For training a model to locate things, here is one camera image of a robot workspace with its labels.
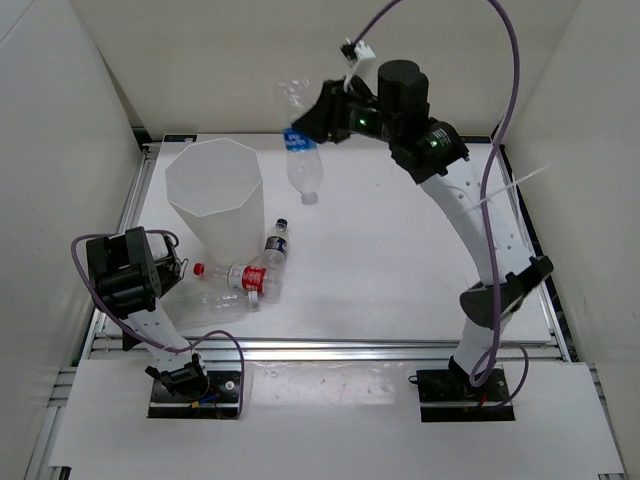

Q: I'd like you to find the clear bottle blue label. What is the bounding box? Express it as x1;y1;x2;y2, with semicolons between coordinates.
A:
275;79;324;205

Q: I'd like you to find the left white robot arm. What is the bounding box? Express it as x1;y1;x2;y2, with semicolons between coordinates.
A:
85;227;210;401

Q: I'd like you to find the clear bottle red label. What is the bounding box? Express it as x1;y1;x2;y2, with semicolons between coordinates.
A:
193;262;282;302

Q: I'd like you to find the clear bottle white cap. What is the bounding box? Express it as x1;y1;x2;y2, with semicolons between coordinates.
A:
162;291;260;330

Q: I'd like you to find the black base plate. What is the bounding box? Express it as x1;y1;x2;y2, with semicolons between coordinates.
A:
147;370;242;420
408;368;515;423

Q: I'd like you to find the white octagonal plastic bin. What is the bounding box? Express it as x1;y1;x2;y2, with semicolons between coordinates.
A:
165;138;265;264

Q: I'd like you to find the clear bottle black cap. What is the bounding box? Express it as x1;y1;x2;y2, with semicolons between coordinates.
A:
258;218;289;271

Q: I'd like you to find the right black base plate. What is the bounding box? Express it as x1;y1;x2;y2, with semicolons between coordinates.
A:
408;368;515;423

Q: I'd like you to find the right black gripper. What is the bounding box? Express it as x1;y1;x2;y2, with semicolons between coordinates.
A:
291;77;399;146

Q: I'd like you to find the white cable connector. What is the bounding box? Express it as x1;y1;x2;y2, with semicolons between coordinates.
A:
340;40;376;66

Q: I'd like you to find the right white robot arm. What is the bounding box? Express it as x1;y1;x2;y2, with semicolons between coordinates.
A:
291;60;554;400

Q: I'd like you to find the white zip tie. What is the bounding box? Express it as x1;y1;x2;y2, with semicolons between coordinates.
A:
460;164;553;215

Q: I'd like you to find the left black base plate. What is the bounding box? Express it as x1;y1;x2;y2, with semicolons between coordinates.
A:
147;370;242;420

